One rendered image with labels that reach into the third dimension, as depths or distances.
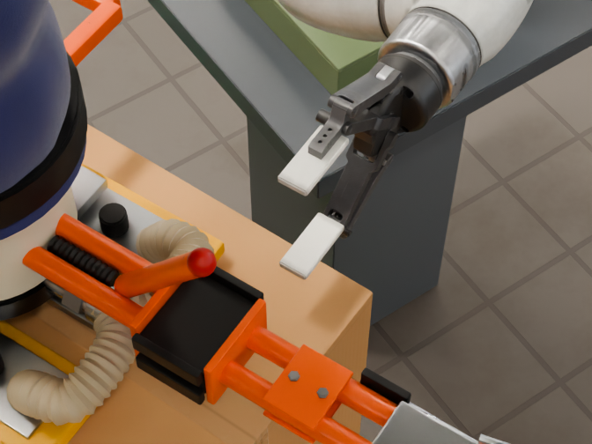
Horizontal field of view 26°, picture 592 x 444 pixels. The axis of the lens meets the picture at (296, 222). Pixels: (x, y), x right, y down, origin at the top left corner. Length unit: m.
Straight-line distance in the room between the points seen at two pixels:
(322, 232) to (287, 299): 0.09
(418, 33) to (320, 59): 0.43
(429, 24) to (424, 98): 0.08
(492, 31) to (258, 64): 0.51
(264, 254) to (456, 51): 0.28
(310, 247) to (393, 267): 1.01
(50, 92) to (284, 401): 0.31
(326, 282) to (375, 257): 0.87
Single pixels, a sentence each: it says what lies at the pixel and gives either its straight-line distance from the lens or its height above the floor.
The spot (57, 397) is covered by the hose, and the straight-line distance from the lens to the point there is 1.15.
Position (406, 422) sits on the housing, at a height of 1.10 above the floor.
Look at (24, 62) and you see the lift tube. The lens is 0.98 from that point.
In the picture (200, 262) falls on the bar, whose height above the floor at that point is 1.21.
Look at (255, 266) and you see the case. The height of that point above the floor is 0.94.
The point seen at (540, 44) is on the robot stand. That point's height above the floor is 0.75.
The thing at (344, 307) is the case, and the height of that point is 0.94.
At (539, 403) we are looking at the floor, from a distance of 2.32.
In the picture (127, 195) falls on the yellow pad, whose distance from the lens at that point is 1.32.
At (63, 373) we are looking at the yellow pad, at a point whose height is 0.98.
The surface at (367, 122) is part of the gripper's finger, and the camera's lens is 1.17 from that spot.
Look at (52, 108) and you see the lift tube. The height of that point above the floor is 1.26.
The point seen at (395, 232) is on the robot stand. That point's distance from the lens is 2.13.
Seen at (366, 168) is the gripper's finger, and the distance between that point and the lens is 1.24.
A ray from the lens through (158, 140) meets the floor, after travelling 2.61.
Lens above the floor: 2.03
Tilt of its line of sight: 55 degrees down
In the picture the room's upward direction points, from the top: straight up
